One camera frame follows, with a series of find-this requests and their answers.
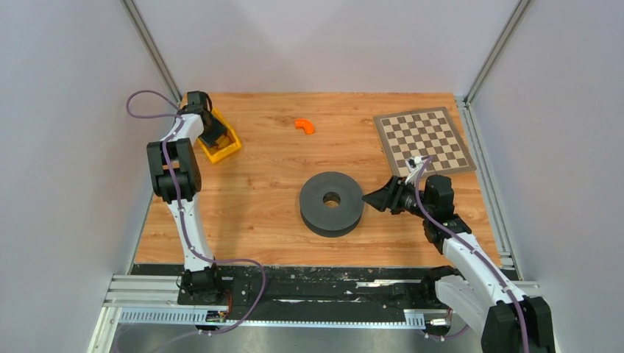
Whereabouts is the orange curved plastic piece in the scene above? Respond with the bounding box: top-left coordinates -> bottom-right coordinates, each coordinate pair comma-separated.
294,118 -> 316,135

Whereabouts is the wooden chessboard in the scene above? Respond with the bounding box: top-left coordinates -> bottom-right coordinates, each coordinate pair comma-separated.
372,107 -> 477,187

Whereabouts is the aluminium frame post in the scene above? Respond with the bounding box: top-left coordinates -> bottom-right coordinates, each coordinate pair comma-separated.
464,0 -> 533,106
120,0 -> 182,103

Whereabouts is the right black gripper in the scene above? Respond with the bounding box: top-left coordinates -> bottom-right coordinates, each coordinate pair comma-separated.
361,176 -> 431,220

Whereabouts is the right aluminium frame post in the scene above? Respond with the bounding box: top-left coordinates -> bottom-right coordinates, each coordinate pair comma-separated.
464,0 -> 533,106

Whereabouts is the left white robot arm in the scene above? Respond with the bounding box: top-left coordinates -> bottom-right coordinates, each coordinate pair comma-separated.
146,91 -> 225,305

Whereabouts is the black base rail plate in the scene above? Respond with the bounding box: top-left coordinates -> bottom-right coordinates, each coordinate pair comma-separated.
130,264 -> 449,324

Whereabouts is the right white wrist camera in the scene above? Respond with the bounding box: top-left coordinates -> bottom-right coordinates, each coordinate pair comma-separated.
405,156 -> 424,184

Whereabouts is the black cable spool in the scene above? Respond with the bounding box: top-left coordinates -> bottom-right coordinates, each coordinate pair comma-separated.
299,171 -> 364,238

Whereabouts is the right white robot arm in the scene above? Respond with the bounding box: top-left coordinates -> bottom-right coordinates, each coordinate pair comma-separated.
362,175 -> 556,352

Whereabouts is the left aluminium frame post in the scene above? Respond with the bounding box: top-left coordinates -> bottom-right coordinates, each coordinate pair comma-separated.
120,0 -> 182,103

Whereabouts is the yellow plastic bin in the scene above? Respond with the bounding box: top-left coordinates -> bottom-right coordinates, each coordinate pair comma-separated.
197,108 -> 242,164

